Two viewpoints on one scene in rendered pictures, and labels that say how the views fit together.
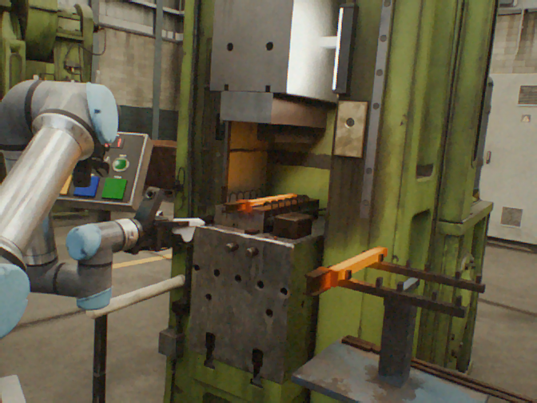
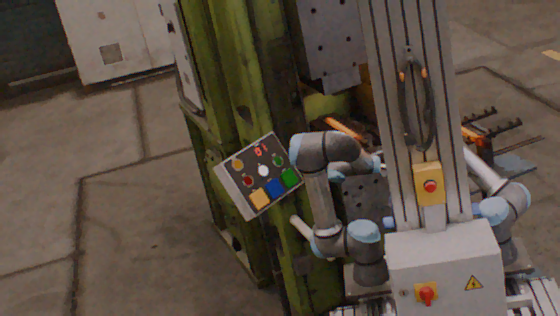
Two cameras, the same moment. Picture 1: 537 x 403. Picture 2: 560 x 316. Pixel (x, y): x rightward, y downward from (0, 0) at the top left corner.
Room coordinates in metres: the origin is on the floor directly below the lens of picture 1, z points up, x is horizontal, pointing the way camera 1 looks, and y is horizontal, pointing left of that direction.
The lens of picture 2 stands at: (-0.42, 2.88, 2.56)
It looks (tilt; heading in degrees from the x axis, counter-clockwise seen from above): 23 degrees down; 309
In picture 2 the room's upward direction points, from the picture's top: 12 degrees counter-clockwise
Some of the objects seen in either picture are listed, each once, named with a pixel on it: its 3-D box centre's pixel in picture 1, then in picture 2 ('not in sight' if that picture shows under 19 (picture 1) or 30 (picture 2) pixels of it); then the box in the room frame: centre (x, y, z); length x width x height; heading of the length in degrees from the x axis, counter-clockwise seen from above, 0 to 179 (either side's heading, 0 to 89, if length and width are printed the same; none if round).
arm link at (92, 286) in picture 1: (87, 282); not in sight; (1.09, 0.39, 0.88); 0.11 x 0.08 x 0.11; 83
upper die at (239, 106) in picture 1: (277, 110); (323, 70); (1.80, -0.02, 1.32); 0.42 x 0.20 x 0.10; 149
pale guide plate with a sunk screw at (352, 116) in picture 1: (350, 129); not in sight; (1.57, -0.25, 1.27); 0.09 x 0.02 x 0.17; 59
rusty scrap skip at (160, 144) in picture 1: (171, 167); not in sight; (8.64, 1.70, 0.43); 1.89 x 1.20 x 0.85; 49
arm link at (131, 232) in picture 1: (123, 235); not in sight; (1.15, 0.33, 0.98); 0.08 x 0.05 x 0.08; 59
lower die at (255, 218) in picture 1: (270, 209); (335, 135); (1.80, -0.02, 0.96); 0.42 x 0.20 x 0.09; 149
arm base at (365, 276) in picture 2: not in sight; (370, 265); (1.10, 0.84, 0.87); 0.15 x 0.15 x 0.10
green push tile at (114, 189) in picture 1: (114, 189); (288, 178); (1.70, 0.53, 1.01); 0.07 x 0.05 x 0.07; 84
